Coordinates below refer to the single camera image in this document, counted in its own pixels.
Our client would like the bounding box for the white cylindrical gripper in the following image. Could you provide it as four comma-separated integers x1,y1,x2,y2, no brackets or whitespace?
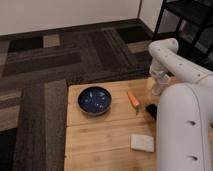
147,59,167,90

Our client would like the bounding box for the white ceramic cup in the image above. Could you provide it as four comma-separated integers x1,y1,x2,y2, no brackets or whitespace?
151,75,170,96

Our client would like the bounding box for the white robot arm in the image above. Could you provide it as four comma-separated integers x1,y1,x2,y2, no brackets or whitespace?
149,38,213,171

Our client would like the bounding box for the dark blue ceramic bowl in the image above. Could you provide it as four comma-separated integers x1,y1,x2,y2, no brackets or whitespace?
77,86,112,116

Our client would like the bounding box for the orange carrot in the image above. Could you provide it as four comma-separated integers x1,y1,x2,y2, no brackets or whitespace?
127,91,140,111

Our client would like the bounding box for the black smartphone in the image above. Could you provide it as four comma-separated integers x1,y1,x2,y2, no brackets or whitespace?
145,104,157,119

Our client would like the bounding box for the white sponge block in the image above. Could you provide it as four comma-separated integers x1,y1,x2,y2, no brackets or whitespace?
130,134,155,152

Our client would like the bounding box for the black metal shelf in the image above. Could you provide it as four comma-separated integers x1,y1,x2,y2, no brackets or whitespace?
152,0,213,53

